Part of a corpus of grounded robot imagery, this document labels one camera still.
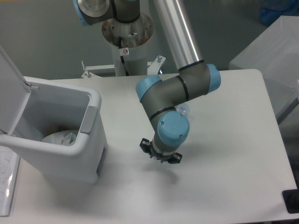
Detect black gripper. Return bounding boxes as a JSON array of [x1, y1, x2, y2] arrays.
[[140, 138, 182, 164]]

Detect clear plastic water bottle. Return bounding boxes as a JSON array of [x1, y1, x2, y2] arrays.
[[176, 103, 192, 119]]

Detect white plastic bag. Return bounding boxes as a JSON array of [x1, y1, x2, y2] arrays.
[[42, 130, 78, 146]]

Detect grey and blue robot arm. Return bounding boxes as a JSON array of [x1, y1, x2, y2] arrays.
[[73, 0, 221, 164]]

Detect white plastic trash can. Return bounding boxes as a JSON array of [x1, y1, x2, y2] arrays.
[[0, 77, 107, 184]]

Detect white trash can lid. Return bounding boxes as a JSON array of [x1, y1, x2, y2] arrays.
[[0, 47, 38, 135]]

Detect black device at table edge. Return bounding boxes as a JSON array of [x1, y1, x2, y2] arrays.
[[282, 189, 299, 214]]

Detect laminated paper sheet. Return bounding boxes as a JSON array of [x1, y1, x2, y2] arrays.
[[0, 146, 20, 217]]

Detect blue plastic bag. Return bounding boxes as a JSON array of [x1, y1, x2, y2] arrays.
[[259, 0, 299, 26]]

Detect white metal base frame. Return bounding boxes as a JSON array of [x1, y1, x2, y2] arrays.
[[81, 55, 166, 78]]

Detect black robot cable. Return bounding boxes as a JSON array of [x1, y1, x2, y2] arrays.
[[118, 36, 130, 77]]

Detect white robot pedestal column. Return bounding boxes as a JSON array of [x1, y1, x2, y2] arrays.
[[102, 13, 154, 77]]

